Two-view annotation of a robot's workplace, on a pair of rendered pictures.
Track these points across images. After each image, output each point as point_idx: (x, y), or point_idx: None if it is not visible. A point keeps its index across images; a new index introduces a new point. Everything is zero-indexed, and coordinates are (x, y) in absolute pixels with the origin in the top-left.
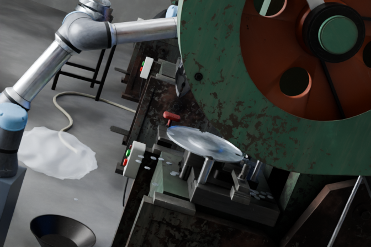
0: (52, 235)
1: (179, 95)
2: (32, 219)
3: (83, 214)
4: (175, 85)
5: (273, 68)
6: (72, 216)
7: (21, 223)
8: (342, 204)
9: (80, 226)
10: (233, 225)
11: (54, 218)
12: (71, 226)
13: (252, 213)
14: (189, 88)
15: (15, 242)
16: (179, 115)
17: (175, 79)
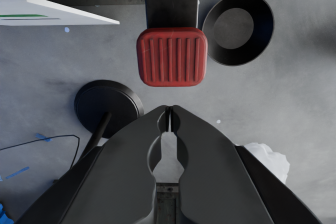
0: (240, 43)
1: (171, 106)
2: (271, 38)
3: (210, 99)
4: (233, 142)
5: None
6: (220, 89)
7: (271, 49)
8: None
9: (217, 59)
10: None
11: (245, 60)
12: (225, 58)
13: None
14: (109, 145)
15: (278, 9)
16: (144, 81)
17: (278, 185)
